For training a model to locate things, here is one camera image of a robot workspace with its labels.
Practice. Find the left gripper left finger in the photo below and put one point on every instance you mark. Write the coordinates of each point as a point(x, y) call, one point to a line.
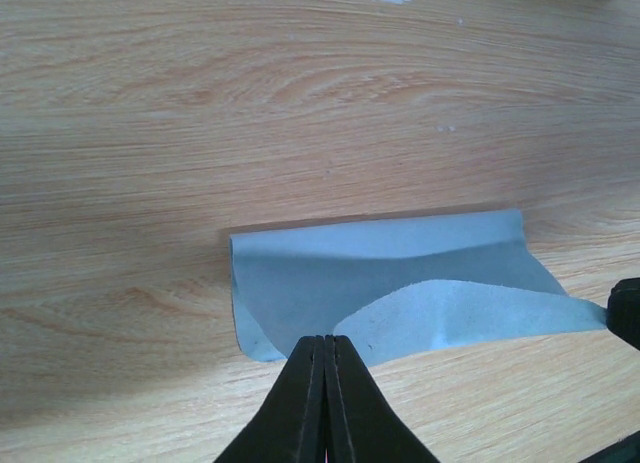
point(289, 425)

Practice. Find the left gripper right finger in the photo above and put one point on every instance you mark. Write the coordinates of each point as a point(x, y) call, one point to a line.
point(360, 425)

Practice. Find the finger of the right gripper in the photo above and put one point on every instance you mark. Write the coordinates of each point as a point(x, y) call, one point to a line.
point(623, 311)

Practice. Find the blue cleaning cloth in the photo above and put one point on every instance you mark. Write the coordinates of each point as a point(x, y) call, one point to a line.
point(397, 287)

